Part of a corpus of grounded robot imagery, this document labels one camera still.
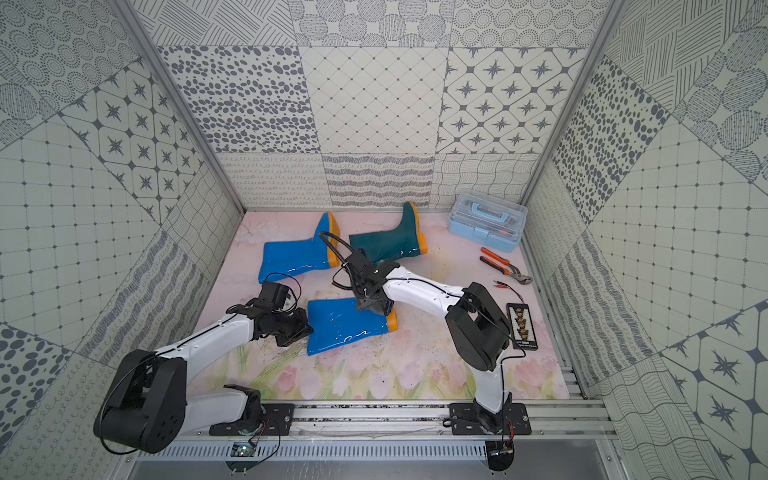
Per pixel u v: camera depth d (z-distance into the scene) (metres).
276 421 0.74
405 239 1.07
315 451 0.70
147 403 0.41
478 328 0.48
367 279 0.64
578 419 0.76
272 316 0.67
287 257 1.07
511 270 1.04
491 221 1.03
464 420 0.74
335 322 0.90
